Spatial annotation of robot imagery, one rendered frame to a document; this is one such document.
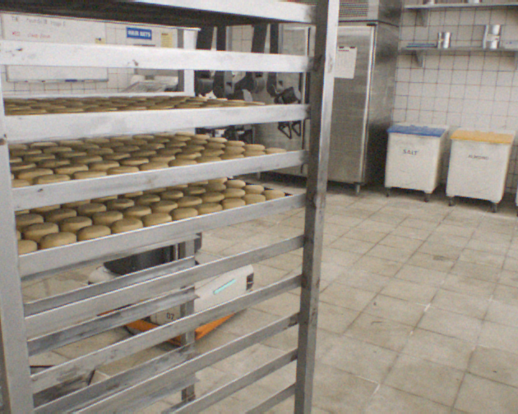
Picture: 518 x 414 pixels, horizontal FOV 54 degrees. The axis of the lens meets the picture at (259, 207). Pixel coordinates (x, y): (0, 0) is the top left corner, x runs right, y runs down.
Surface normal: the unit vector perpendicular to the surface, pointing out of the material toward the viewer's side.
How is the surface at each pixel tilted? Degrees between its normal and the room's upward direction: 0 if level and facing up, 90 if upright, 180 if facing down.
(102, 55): 90
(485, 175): 93
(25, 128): 90
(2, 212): 90
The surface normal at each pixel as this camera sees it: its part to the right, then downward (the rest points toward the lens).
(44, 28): 0.86, 0.16
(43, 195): 0.69, 0.22
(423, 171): -0.43, 0.27
